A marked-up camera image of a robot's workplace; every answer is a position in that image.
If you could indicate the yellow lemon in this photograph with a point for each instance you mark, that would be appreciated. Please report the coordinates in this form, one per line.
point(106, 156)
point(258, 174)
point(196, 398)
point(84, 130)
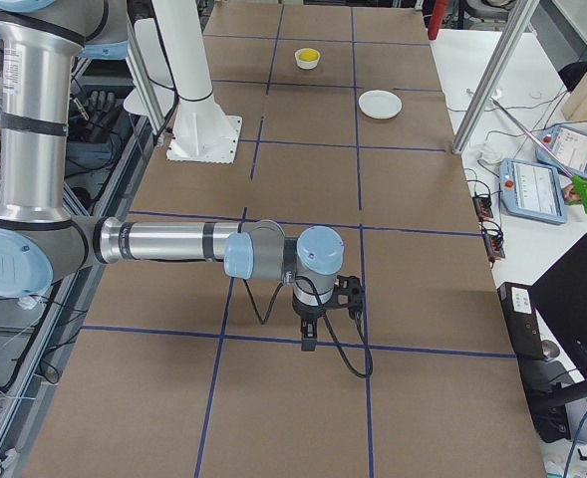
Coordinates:
point(308, 55)

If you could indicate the white bowl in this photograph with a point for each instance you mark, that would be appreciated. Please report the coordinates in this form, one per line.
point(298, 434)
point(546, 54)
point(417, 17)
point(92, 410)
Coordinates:
point(305, 65)

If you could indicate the blue teach pendant far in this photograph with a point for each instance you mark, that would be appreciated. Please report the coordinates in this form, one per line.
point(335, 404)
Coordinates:
point(569, 145)

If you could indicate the black laptop monitor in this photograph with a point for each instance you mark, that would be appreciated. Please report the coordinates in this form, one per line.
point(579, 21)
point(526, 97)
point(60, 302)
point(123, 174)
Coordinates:
point(560, 296)

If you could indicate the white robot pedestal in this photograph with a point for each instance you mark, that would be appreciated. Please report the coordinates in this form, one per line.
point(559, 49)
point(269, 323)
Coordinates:
point(168, 61)

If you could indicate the white plate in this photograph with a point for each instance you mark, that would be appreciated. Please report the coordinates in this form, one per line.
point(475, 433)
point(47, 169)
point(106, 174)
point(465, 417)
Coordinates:
point(379, 104)

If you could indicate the white folded cloth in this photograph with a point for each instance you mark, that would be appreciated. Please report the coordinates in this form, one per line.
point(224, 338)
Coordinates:
point(489, 156)

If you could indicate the black computer box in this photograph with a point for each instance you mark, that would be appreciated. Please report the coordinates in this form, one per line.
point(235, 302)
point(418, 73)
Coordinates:
point(521, 320)

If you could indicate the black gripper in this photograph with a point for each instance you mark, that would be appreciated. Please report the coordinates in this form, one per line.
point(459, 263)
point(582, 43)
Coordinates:
point(307, 314)

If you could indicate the red fire extinguisher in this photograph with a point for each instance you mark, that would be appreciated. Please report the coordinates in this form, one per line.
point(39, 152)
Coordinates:
point(436, 19)

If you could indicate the blue teach pendant near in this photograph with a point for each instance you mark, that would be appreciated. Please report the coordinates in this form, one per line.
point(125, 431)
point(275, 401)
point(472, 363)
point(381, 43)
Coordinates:
point(532, 190)

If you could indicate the brown cardboard table cover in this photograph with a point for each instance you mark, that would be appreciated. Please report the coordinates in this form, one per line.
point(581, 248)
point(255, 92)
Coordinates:
point(389, 358)

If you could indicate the person's hand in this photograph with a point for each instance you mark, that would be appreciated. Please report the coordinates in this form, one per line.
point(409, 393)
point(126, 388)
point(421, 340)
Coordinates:
point(570, 194)

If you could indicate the blue teach pendant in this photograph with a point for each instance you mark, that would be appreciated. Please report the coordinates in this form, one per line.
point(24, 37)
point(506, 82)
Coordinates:
point(532, 190)
point(569, 145)

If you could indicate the aluminium frame post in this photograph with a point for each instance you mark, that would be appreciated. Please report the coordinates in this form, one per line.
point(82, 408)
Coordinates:
point(518, 19)

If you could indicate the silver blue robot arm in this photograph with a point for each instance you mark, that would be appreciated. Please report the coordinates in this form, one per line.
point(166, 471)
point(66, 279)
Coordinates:
point(42, 243)

